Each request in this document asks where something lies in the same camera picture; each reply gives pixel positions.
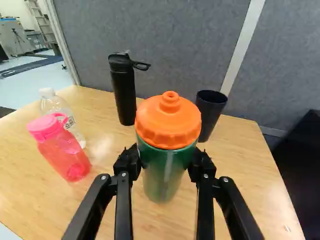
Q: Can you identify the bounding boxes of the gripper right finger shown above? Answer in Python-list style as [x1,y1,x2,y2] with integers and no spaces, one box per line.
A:
[186,146,265,240]

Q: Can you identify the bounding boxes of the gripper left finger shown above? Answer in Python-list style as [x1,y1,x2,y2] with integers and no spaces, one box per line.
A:
[61,142,142,240]

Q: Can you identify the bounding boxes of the green bottle with orange cap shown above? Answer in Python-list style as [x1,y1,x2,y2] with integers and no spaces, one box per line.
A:
[134,90,202,204]

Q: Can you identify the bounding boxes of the pink translucent bottle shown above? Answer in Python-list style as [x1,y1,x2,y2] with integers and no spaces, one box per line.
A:
[26,112,92,183]

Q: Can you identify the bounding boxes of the tall black bottle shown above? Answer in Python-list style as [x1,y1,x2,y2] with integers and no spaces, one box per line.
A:
[107,51,152,127]

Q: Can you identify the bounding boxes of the clear plastic bottle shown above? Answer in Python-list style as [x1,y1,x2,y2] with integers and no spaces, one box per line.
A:
[38,87,87,149]

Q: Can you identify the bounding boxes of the wooden table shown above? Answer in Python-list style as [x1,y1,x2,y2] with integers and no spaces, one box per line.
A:
[0,85,306,240]

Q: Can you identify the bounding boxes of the black cup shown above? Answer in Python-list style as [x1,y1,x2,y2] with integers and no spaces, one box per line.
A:
[195,89,229,143]

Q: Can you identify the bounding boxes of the grey fabric partition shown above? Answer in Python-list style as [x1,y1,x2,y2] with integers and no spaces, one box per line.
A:
[46,0,320,138]

